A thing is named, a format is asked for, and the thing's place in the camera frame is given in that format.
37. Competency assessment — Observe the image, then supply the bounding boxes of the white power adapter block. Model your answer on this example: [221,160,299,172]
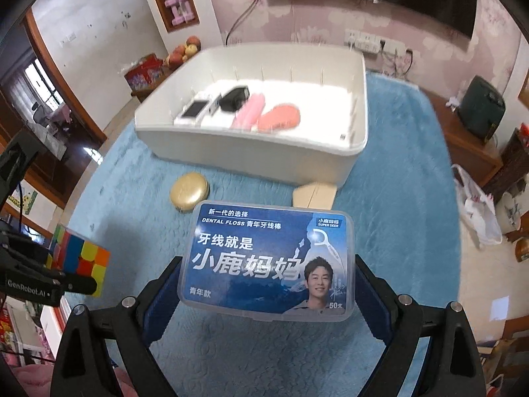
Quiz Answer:
[173,95,222,126]

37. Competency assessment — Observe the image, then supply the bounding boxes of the white plastic storage bin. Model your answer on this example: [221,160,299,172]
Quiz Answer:
[135,43,369,187]

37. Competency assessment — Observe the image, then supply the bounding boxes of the bowl of peaches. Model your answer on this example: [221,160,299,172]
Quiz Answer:
[163,36,202,70]

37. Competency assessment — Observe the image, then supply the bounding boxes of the blue dental floss box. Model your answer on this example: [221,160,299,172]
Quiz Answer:
[179,201,355,323]

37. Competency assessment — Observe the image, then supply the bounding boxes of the pink hair roller clip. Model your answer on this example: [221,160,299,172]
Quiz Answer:
[231,94,265,130]

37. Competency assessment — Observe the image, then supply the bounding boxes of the red gift box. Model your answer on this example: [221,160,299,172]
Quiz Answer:
[123,53,164,91]

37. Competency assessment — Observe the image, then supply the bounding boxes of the white wall power strip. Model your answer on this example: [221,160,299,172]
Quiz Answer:
[344,29,412,57]

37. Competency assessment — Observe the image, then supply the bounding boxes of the beige cardboard small box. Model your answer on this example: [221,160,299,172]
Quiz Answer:
[292,182,337,211]

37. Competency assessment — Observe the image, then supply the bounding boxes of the gold round compact case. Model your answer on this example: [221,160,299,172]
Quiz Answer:
[170,172,210,212]

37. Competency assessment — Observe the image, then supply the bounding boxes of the colourful rubik's cube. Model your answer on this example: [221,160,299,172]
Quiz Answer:
[46,224,110,297]

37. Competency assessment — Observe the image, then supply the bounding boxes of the pink fluffy blanket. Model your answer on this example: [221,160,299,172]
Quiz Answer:
[12,363,137,397]

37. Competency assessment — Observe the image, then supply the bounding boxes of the pink dumbbells on shelf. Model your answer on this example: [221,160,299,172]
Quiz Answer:
[164,0,195,26]

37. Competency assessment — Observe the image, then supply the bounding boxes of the dark green round appliance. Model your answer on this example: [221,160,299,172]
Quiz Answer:
[457,75,506,144]

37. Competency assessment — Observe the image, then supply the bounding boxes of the pink correction tape dispenser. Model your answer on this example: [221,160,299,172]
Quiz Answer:
[257,104,300,133]

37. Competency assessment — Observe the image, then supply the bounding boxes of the black charger plug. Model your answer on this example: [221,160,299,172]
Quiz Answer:
[219,86,250,113]

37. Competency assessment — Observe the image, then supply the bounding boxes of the wooden low cabinet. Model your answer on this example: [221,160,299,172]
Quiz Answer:
[422,89,503,187]

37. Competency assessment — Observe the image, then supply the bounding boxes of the white plastic bag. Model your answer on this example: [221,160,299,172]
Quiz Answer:
[451,164,503,246]

